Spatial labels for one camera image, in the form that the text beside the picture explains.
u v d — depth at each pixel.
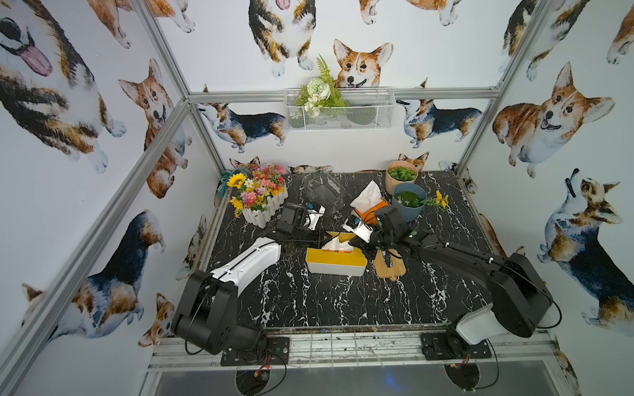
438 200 0.92
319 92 0.79
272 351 0.73
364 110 0.92
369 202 1.00
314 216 0.79
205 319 0.42
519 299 0.43
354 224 0.72
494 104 0.96
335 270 0.88
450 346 0.67
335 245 0.87
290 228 0.68
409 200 1.03
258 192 0.94
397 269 0.90
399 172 1.06
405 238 0.65
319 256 0.83
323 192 1.17
